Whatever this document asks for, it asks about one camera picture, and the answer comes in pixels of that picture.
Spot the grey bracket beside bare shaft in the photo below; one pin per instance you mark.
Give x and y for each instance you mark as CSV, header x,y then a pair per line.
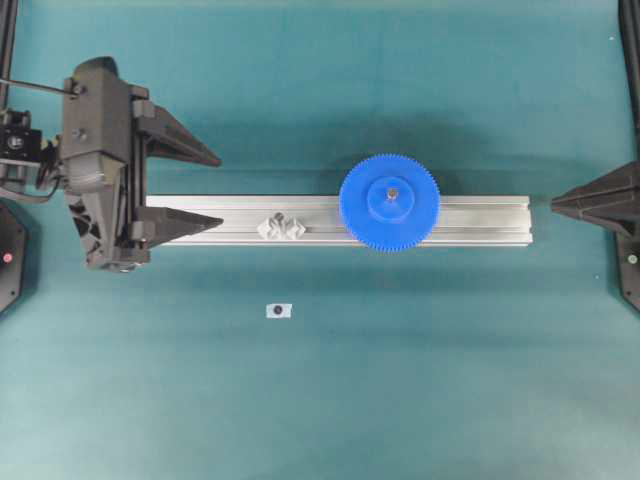
x,y
270,229

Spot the large blue gear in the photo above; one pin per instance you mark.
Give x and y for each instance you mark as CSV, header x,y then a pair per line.
x,y
384,224

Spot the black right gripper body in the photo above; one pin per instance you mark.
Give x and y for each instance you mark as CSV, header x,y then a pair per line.
x,y
628,252

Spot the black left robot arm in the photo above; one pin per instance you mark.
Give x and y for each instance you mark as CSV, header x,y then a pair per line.
x,y
31,168

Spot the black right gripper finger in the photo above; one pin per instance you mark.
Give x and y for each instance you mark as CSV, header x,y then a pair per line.
x,y
618,185
576,214

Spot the black frame post left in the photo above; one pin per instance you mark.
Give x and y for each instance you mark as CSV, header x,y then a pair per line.
x,y
8,19

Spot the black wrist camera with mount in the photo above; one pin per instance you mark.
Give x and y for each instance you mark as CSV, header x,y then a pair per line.
x,y
97,126

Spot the black frame post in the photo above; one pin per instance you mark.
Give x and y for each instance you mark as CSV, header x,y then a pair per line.
x,y
8,19
628,13

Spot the white tape marker black dot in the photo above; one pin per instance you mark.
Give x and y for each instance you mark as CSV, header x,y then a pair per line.
x,y
279,311

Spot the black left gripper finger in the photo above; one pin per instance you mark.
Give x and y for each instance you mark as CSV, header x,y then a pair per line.
x,y
165,137
153,226

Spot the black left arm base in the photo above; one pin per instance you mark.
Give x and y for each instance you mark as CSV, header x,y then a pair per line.
x,y
14,241

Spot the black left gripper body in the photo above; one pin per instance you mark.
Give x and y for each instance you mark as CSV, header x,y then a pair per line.
x,y
103,218

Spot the black frame post right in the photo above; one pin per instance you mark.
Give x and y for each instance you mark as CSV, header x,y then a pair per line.
x,y
628,13

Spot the aluminium extrusion rail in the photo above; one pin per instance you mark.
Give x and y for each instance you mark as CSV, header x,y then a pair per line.
x,y
464,221

